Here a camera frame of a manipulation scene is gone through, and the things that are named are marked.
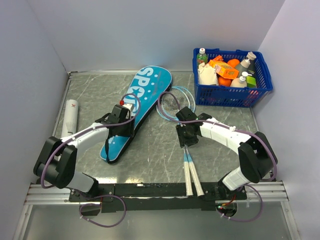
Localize badminton racket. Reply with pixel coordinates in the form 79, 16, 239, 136
156, 86, 204, 197
170, 86, 193, 197

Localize blue racket cover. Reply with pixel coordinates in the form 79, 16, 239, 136
100, 65, 173, 164

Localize white shuttlecock tube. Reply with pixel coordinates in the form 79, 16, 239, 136
61, 99, 79, 138

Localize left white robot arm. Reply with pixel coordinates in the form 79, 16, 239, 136
33, 103, 135, 201

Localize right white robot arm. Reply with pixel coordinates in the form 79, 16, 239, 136
176, 107, 278, 199

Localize blue plastic basket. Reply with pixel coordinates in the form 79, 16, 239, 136
192, 48, 273, 108

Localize beige cloth bag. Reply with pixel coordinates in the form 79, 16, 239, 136
197, 62, 219, 86

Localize orange fruit front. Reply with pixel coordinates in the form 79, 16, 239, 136
218, 76, 233, 87

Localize orange fruit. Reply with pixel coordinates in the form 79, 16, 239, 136
227, 58, 240, 68
218, 76, 233, 87

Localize orange carton box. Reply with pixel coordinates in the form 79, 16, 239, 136
208, 59, 239, 80

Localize white pump bottle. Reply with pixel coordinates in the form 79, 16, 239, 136
230, 71, 252, 88

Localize green drink bottle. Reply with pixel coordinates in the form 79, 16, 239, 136
196, 48, 208, 66

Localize green box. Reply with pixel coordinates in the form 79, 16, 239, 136
246, 76, 257, 88

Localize orange fruit back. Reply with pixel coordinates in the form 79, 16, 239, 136
227, 58, 240, 68

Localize grey pump bottle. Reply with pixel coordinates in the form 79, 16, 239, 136
235, 51, 256, 78

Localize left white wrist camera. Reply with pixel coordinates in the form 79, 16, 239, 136
119, 100, 134, 119

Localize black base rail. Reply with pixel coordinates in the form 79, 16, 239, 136
69, 182, 247, 213

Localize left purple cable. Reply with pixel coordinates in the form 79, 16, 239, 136
39, 92, 142, 228

